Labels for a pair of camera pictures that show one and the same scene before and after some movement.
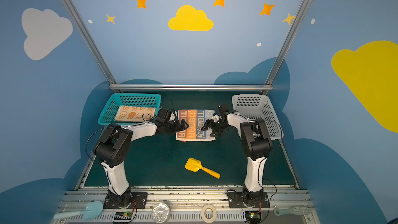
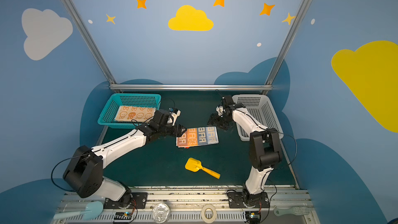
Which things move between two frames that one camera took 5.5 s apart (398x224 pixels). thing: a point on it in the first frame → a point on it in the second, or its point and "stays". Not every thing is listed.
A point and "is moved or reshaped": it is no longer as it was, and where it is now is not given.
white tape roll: [207, 220] stays
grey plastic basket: [258, 107] stays
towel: [195, 119] is moved or reshaped
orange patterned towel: [133, 113] stays
